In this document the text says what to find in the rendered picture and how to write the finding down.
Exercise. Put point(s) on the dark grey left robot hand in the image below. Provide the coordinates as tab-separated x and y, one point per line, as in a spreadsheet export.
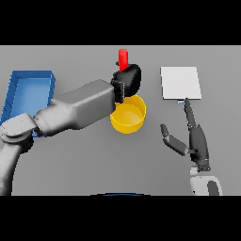
129	80

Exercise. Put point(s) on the yellow bowl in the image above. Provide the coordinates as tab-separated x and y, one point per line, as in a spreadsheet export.
128	117

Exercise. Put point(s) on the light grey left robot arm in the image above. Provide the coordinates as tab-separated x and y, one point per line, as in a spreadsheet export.
78	108

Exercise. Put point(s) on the red beaker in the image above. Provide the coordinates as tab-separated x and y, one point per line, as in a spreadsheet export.
123	59

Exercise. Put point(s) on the blue tray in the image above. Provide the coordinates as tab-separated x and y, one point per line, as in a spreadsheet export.
28	94

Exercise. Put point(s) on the pale square measuring scale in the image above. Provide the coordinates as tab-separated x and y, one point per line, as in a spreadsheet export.
180	83

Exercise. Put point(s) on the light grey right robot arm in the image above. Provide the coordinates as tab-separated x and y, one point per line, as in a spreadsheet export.
204	185

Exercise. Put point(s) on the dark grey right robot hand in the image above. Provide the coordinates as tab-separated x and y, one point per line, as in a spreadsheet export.
197	141

